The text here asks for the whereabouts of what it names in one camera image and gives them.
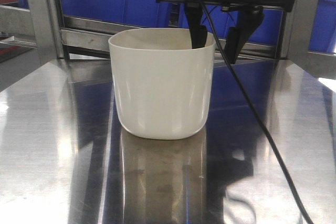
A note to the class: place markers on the white plastic bin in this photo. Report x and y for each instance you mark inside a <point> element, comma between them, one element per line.
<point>162,85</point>

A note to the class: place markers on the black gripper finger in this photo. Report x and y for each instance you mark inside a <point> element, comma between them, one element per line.
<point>198,32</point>
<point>248,20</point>

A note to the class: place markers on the steel shelf upright post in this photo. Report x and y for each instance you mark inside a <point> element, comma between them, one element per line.
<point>47,18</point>

